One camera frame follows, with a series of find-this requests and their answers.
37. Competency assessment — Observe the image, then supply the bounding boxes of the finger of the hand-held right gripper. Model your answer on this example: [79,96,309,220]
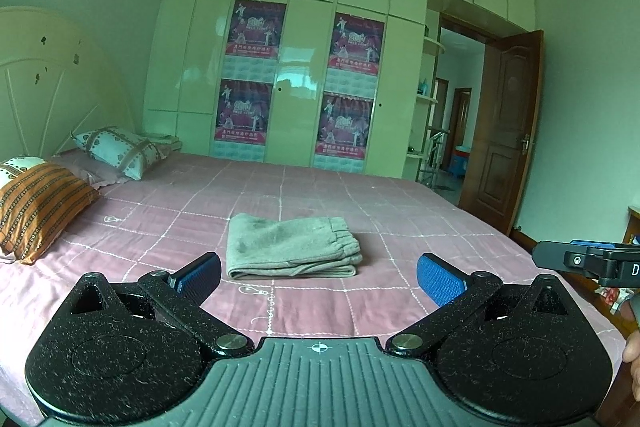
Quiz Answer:
[532,240,632,269]

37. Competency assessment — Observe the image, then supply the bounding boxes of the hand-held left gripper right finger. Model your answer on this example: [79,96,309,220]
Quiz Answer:
[386,253,576,358]

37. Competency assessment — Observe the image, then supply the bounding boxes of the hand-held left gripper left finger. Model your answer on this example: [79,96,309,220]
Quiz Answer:
[66,252,256,358]

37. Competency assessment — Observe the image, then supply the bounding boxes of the grey-green pants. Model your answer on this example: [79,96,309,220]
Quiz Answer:
[226,213,363,280]

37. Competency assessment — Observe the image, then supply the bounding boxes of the person's right hand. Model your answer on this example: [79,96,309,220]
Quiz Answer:
[622,328,640,403]

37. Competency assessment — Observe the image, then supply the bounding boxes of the colourful packet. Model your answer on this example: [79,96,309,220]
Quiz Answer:
[594,286,632,316]

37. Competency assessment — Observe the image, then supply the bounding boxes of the brown wooden cabinet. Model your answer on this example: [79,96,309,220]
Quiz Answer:
[622,204,640,245]

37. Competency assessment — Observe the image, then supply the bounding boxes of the bed with pink checked sheet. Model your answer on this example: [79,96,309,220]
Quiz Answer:
[0,149,632,427]

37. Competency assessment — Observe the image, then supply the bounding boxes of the metal folding rack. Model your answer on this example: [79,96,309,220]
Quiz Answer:
[419,131,445,188]

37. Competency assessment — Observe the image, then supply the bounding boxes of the brown wooden door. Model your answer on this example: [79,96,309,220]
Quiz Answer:
[459,29,545,236]

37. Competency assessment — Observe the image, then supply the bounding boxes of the heart print pillow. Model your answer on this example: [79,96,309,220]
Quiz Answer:
[72,125,169,182]
[0,156,49,180]

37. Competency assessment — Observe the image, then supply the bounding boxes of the orange striped pillow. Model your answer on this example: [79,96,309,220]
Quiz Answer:
[0,161,101,266]

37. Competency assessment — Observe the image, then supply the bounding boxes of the cream corner shelf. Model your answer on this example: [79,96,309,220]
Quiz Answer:
[404,0,447,184]

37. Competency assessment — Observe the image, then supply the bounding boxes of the cream headboard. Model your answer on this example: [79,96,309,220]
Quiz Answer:
[0,7,139,164]

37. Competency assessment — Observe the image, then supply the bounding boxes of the pink wall poster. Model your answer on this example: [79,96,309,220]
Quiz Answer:
[326,12,386,94]
[214,79,274,160]
[222,0,288,81]
[314,93,375,170]

